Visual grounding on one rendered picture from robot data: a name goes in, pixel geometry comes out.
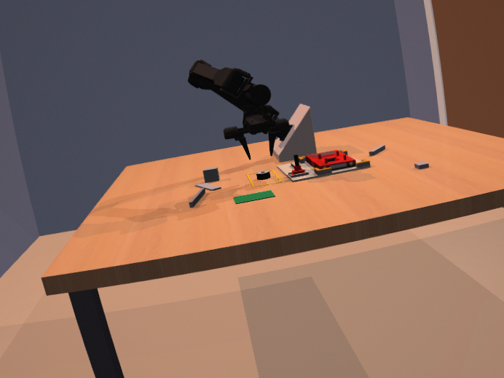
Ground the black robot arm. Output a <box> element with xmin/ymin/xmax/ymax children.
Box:
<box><xmin>188</xmin><ymin>60</ymin><xmax>280</xmax><ymax>135</ymax></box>

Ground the grey wheel with black tyre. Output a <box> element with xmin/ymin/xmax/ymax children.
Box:
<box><xmin>256</xmin><ymin>170</ymin><xmax>270</xmax><ymax>180</ymax></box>

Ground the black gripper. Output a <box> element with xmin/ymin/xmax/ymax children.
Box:
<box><xmin>224</xmin><ymin>105</ymin><xmax>290</xmax><ymax>159</ymax></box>

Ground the green flat rectangular patch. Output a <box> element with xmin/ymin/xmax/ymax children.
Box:
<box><xmin>233</xmin><ymin>190</ymin><xmax>275</xmax><ymax>204</ymax></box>

